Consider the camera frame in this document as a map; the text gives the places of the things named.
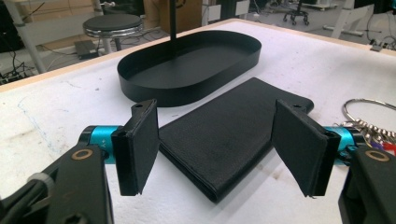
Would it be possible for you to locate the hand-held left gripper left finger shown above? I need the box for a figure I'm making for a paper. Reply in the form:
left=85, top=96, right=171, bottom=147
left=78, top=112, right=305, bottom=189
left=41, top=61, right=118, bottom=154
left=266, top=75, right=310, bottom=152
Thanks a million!
left=79, top=99, right=161, bottom=197

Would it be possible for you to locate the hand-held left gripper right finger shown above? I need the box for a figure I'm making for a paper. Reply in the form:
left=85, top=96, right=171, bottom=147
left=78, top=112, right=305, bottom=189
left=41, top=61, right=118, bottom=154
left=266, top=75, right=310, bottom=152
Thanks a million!
left=271, top=99, right=357, bottom=198

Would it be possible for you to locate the metal key ring with keys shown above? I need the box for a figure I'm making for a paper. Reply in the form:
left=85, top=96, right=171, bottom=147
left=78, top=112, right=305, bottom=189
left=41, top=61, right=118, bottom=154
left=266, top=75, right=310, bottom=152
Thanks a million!
left=341, top=98, right=396, bottom=157

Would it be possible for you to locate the black oval tray with hanger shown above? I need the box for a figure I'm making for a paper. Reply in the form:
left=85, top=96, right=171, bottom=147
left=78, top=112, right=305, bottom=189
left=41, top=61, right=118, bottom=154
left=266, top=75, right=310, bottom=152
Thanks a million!
left=117, top=0, right=262, bottom=107

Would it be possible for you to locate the white table mat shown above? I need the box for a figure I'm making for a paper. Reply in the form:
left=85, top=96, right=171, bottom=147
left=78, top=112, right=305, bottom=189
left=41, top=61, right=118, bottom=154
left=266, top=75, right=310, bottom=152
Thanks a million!
left=0, top=21, right=396, bottom=224

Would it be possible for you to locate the black round stool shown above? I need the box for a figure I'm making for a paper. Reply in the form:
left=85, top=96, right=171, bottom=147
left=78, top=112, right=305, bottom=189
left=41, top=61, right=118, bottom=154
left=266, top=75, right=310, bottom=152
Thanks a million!
left=82, top=13, right=144, bottom=52

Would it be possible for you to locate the black office chair base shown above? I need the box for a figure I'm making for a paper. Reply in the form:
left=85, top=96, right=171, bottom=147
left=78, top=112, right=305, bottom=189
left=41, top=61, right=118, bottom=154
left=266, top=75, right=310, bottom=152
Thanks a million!
left=282, top=0, right=310, bottom=26

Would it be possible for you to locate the cardboard box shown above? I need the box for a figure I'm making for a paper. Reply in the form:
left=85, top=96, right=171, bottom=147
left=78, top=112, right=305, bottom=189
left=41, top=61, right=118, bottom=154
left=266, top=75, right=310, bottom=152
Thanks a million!
left=143, top=0, right=204, bottom=33

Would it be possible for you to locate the white table leg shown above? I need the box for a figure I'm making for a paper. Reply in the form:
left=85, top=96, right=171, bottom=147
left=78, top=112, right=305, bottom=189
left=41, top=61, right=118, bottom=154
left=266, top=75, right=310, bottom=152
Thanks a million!
left=3, top=0, right=48, bottom=75

